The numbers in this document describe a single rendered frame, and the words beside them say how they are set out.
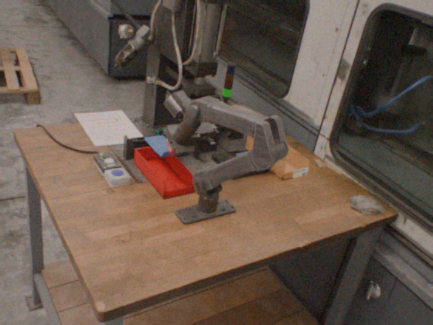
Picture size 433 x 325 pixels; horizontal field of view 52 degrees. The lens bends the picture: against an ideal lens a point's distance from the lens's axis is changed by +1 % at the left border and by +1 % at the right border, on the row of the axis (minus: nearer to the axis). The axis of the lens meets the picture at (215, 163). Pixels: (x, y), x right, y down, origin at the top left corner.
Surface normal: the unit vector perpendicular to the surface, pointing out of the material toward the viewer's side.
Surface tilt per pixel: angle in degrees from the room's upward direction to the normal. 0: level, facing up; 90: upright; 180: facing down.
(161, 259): 0
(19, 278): 0
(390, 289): 90
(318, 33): 90
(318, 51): 90
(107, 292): 0
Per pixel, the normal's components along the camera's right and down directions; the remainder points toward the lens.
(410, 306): -0.87, 0.12
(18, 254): 0.15, -0.86
